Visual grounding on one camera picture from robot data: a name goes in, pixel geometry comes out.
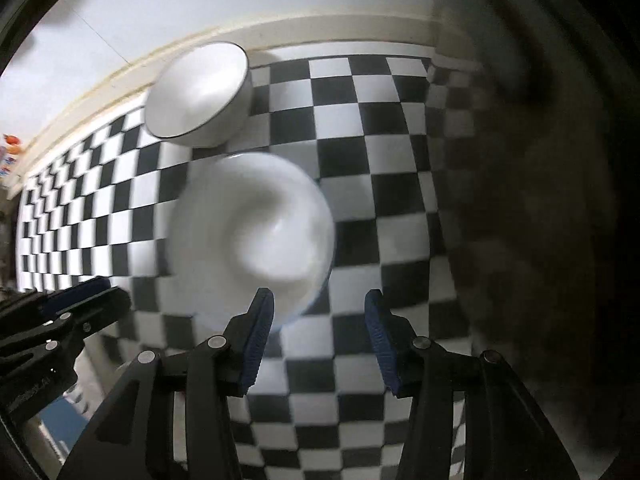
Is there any black rimmed white bowl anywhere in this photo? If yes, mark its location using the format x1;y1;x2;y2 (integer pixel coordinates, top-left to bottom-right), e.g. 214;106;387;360
143;41;253;148

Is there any black white checkered mat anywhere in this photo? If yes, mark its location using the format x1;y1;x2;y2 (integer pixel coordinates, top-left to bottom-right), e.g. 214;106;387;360
14;41;482;480

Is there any colourful wall sticker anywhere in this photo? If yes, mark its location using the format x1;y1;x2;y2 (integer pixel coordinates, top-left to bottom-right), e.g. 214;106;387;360
0;134;24;179

